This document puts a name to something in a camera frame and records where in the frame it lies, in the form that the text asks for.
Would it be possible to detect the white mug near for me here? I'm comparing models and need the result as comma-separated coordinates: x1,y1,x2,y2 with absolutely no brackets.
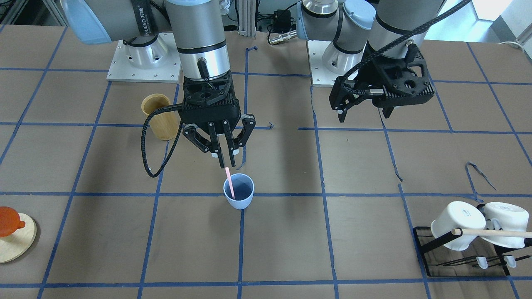
431,201,486,238

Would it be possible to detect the pink chopstick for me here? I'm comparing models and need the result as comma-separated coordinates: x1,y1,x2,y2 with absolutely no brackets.
225,167,236,199

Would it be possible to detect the white mug far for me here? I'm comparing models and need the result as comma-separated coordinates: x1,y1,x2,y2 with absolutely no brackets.
481,202,530,249

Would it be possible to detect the blue plastic cup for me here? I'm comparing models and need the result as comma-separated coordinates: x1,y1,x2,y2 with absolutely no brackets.
224,173,255,210

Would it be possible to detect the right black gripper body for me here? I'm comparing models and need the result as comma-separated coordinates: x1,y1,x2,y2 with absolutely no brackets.
180,71,241,127

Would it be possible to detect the aluminium frame post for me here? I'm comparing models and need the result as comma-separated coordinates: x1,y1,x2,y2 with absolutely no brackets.
235,0,258,39

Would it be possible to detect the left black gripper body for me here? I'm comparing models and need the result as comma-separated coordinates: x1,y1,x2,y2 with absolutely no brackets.
347,54,435,108

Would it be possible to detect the white mug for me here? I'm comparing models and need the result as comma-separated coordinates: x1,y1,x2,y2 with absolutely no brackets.
431,201,486,238
481,202,530,249

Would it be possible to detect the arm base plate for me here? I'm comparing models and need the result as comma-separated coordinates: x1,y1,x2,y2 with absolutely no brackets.
307,40,363,87
106,33,181,83

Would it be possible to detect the bamboo chopstick holder cup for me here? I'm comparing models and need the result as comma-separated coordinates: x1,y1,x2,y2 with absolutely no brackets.
141,93,179,140

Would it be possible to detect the orange lid on wooden coaster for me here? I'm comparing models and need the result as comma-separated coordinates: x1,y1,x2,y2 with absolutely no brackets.
0,206,37,263

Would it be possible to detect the black wire mug rack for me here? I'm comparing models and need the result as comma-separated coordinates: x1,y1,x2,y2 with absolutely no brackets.
413,204,531,278

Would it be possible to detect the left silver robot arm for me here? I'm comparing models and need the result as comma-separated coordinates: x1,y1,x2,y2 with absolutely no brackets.
296,0,444,122

